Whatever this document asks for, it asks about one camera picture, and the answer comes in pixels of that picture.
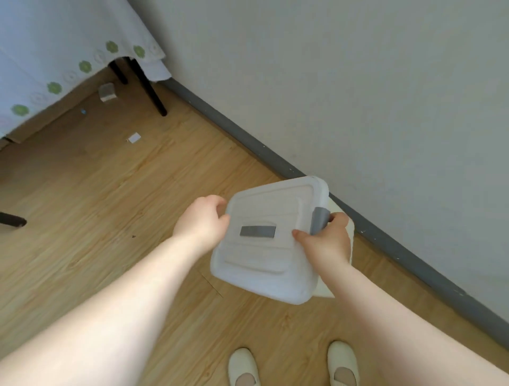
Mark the white tablecloth with green flowers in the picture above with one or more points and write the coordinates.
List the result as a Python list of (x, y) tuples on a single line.
[(59, 55)]

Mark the white plastic storage box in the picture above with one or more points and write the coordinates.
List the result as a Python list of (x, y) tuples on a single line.
[(338, 254)]

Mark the person's right hand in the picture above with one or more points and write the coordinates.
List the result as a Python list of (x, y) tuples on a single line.
[(329, 244)]

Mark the black table leg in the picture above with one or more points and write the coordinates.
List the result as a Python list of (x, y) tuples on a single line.
[(118, 71), (147, 85)]

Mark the person's right thumb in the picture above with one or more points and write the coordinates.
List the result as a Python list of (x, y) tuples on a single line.
[(304, 236)]

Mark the black furniture foot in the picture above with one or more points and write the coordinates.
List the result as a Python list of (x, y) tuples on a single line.
[(12, 220)]

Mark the grey baseboard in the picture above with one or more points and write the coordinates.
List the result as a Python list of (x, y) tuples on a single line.
[(334, 206)]

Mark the white paper scrap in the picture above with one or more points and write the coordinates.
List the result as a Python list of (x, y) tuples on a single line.
[(134, 138)]

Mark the white plastic storage box lid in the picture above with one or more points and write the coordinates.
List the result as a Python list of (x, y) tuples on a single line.
[(270, 240)]

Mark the person's left forearm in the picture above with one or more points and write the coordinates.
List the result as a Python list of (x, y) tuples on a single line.
[(95, 310)]

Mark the person's left white shoe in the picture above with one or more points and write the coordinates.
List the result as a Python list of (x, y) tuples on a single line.
[(243, 368)]

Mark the person's left thumb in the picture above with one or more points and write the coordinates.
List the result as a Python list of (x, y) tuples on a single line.
[(222, 224)]

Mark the person's right forearm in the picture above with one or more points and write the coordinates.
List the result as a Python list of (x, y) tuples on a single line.
[(401, 330)]

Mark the person's white shoe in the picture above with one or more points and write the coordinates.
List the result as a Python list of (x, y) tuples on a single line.
[(342, 364), (243, 368)]

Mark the person's left hand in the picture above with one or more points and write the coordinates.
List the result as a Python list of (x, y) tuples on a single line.
[(201, 226)]

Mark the person's right white shoe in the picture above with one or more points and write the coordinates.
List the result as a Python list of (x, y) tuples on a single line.
[(342, 364)]

